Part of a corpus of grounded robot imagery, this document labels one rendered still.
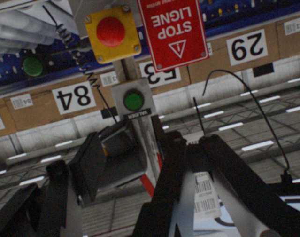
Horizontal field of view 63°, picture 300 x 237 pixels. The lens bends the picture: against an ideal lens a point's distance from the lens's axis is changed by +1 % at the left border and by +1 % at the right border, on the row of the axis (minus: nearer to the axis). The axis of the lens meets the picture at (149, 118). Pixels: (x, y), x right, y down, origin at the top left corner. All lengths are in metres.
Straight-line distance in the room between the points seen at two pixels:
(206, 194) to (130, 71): 0.30
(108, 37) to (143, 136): 0.22
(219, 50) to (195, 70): 0.13
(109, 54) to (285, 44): 0.95
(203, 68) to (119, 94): 0.70
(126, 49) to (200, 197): 0.33
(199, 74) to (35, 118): 0.73
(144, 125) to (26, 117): 0.78
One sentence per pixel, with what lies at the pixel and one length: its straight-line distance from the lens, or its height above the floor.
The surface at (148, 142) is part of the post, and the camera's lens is 0.48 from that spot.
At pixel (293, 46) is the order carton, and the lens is 1.24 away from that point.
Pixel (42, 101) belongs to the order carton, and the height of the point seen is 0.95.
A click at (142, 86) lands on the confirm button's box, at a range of 0.43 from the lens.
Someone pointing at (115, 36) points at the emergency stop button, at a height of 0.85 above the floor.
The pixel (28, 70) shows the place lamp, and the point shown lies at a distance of 1.06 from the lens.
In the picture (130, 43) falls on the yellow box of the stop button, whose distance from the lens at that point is 0.38.
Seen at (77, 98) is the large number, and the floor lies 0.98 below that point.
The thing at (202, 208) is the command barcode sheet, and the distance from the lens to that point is 0.56.
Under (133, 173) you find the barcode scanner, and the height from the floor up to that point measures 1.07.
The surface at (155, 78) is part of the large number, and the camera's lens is 1.06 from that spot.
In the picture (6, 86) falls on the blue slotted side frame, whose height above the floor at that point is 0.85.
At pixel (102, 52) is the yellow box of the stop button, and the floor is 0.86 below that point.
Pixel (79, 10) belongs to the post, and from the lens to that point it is 0.46.
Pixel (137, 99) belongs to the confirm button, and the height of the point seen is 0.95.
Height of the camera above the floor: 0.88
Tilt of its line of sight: 14 degrees up
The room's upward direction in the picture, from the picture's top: 164 degrees clockwise
